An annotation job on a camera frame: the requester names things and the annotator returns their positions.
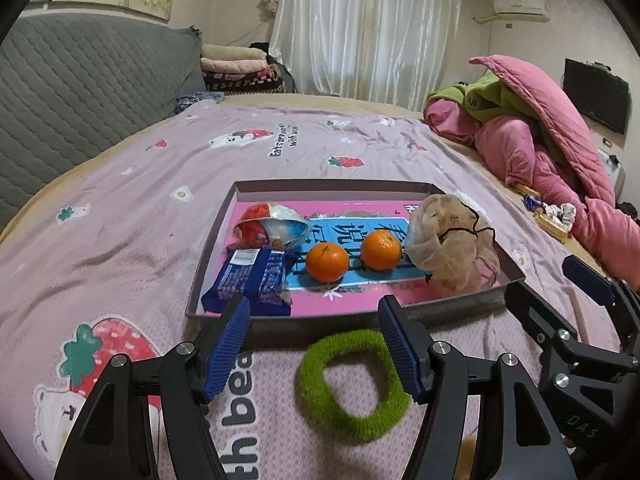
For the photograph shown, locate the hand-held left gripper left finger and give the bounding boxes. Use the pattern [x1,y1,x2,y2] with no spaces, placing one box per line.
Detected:
[52,292,252,480]

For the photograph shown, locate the red white snack bag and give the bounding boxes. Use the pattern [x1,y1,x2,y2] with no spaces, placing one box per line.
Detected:
[232,201,308,253]

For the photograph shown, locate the white curtain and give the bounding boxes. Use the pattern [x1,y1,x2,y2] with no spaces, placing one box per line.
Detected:
[270,0,463,106]

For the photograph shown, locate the small basket of snacks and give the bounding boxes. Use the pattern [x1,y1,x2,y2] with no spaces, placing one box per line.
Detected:
[515,185,577,238]

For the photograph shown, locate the shallow grey tray box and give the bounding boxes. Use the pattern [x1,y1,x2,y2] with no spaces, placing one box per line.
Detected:
[185,180,527,333]

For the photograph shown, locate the blue pink picture book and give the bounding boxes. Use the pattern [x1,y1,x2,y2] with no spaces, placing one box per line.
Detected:
[287,212,432,292]

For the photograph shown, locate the stack of folded blankets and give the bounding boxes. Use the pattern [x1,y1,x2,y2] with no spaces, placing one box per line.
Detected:
[200,43,288,95]

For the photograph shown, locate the orange mandarin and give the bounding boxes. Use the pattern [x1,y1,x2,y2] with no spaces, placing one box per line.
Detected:
[306,242,350,283]
[361,229,403,271]

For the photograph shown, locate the grey quilted headboard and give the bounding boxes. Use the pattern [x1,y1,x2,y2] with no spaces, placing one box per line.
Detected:
[0,12,203,231]

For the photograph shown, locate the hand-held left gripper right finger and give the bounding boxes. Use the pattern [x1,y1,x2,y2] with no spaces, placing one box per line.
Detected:
[376,295,578,480]

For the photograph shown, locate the green fuzzy hair scrunchie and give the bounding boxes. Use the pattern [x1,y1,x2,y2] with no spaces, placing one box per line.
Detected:
[298,330,412,443]

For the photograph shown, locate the black television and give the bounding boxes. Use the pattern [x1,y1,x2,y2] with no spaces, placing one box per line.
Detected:
[564,58,631,136]

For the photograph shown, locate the beige mesh scrunchie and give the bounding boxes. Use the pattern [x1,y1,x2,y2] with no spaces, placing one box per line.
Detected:
[405,193,501,293]

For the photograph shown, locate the green blanket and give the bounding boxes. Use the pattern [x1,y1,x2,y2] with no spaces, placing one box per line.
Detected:
[429,80,541,126]

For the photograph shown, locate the white box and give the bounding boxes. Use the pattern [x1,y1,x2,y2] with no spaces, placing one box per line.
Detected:
[597,149,627,196]

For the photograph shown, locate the pink printed bed sheet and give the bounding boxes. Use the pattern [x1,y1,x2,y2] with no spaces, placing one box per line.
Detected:
[0,92,640,480]

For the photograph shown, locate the white air conditioner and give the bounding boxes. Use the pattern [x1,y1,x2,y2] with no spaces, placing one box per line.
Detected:
[492,0,549,23]

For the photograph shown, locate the pink quilt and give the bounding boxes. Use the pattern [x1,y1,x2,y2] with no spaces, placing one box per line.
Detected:
[424,55,640,276]

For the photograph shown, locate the blue snack packet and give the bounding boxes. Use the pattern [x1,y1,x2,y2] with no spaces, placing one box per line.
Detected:
[201,247,293,317]

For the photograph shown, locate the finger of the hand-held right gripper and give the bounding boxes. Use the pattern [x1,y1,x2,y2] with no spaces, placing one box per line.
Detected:
[505,282,582,356]
[562,255,640,356]

